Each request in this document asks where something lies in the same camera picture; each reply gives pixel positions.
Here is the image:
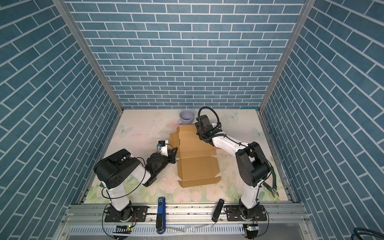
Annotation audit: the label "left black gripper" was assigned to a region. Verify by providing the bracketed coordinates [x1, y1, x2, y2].
[153, 147, 178, 177]

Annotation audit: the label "brown cardboard box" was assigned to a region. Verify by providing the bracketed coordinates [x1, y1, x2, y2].
[170, 125, 221, 188]

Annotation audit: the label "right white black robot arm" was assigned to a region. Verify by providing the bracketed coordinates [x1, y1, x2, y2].
[195, 113, 272, 211]

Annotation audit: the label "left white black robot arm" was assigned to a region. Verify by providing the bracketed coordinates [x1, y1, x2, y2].
[94, 144, 178, 213]

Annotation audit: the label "lavender ceramic cup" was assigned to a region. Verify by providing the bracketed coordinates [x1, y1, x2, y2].
[179, 109, 195, 125]

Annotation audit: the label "blue black handheld tool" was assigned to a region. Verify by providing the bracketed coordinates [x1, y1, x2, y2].
[156, 197, 166, 235]

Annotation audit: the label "black handheld device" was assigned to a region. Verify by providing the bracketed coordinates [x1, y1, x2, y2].
[212, 199, 225, 223]

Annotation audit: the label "green pliers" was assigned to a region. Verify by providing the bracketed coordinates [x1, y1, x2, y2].
[261, 166, 280, 198]

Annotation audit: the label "left green controller board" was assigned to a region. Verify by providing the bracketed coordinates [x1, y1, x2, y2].
[113, 225, 133, 235]

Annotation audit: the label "green controller board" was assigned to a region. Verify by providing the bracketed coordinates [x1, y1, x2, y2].
[113, 225, 133, 235]
[243, 224, 259, 232]

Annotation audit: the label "right green controller board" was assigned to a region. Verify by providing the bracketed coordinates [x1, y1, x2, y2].
[243, 224, 259, 232]

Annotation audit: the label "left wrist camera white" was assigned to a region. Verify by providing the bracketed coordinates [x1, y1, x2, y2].
[157, 140, 169, 157]

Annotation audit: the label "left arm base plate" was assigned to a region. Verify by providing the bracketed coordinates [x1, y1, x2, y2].
[104, 205, 149, 223]

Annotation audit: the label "white slotted cable duct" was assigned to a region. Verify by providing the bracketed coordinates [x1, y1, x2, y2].
[69, 224, 245, 237]

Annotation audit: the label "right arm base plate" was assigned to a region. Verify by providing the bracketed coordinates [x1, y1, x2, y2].
[223, 205, 268, 222]

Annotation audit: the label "aluminium front rail frame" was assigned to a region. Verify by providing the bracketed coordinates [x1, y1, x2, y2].
[53, 202, 317, 240]

